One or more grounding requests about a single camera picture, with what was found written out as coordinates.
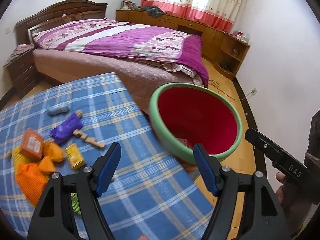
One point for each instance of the blue plaid cloth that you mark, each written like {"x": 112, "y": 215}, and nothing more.
{"x": 131, "y": 187}

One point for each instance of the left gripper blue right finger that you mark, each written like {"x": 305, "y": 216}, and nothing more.
{"x": 209, "y": 168}

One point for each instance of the green cardboard box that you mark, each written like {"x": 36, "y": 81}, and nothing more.
{"x": 75, "y": 203}

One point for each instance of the orange foam net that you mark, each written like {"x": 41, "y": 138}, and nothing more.
{"x": 32, "y": 177}

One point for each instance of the purple plastic wrapper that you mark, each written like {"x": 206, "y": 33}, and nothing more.
{"x": 65, "y": 130}

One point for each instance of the dark clothes pile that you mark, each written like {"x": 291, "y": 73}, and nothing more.
{"x": 153, "y": 11}

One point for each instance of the person right hand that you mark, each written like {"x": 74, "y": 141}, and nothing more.
{"x": 280, "y": 193}

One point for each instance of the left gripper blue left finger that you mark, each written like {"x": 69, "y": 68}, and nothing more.
{"x": 104, "y": 169}

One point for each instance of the orange cardboard box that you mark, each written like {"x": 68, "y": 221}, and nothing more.
{"x": 32, "y": 145}

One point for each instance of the yellow foam net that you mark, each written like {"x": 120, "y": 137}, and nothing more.
{"x": 18, "y": 158}

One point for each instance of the peanut shell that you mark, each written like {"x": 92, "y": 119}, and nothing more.
{"x": 79, "y": 113}

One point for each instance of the long wooden cabinet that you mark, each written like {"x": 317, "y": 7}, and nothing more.
{"x": 223, "y": 50}

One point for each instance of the purple floral quilt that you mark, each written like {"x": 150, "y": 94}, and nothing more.
{"x": 172, "y": 50}

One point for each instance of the wooden bed with headboard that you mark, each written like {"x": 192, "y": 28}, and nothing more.
{"x": 141, "y": 79}

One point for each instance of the light blue tube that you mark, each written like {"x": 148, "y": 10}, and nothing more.
{"x": 56, "y": 110}

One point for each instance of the folded cloth on nightstand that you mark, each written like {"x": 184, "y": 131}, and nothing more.
{"x": 20, "y": 50}

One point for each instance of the dark wooden nightstand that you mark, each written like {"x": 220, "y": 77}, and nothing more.
{"x": 23, "y": 73}

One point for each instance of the wooden block strip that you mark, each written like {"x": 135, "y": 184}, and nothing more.
{"x": 86, "y": 138}

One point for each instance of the red bin with green rim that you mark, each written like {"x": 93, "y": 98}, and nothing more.
{"x": 183, "y": 115}

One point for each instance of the yellow ginger box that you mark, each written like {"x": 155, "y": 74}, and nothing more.
{"x": 74, "y": 157}

